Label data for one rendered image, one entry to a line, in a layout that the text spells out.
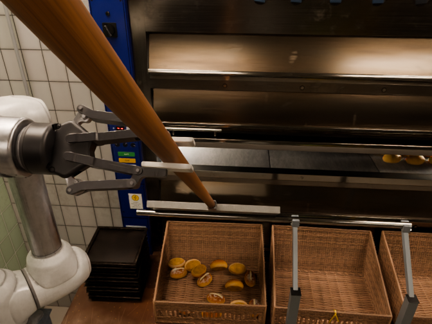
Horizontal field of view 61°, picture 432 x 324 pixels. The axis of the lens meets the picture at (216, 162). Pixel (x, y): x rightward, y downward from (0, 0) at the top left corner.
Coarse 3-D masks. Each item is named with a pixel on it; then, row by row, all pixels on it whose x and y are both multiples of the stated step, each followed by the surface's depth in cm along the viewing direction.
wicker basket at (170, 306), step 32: (192, 224) 212; (224, 224) 211; (256, 224) 210; (192, 256) 217; (256, 256) 215; (160, 288) 193; (224, 288) 203; (256, 288) 204; (160, 320) 185; (192, 320) 184; (224, 320) 182; (256, 320) 181
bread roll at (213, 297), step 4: (212, 292) 194; (216, 292) 194; (208, 296) 193; (212, 296) 192; (216, 296) 192; (220, 296) 192; (208, 300) 193; (212, 300) 192; (216, 300) 191; (220, 300) 191; (224, 300) 193
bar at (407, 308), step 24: (168, 216) 167; (192, 216) 166; (216, 216) 166; (240, 216) 165; (264, 216) 165; (288, 216) 165; (408, 240) 160; (408, 264) 158; (408, 288) 155; (288, 312) 161; (408, 312) 155
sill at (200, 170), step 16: (208, 176) 200; (224, 176) 199; (240, 176) 198; (256, 176) 197; (272, 176) 197; (288, 176) 196; (304, 176) 195; (320, 176) 194; (336, 176) 194; (352, 176) 193; (368, 176) 193; (384, 176) 194; (400, 176) 194; (416, 176) 194
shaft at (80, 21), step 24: (0, 0) 16; (24, 0) 15; (48, 0) 16; (72, 0) 18; (24, 24) 18; (48, 24) 17; (72, 24) 18; (96, 24) 21; (48, 48) 20; (72, 48) 20; (96, 48) 21; (96, 72) 23; (120, 72) 25; (120, 96) 27; (144, 96) 32; (144, 120) 33; (168, 144) 44
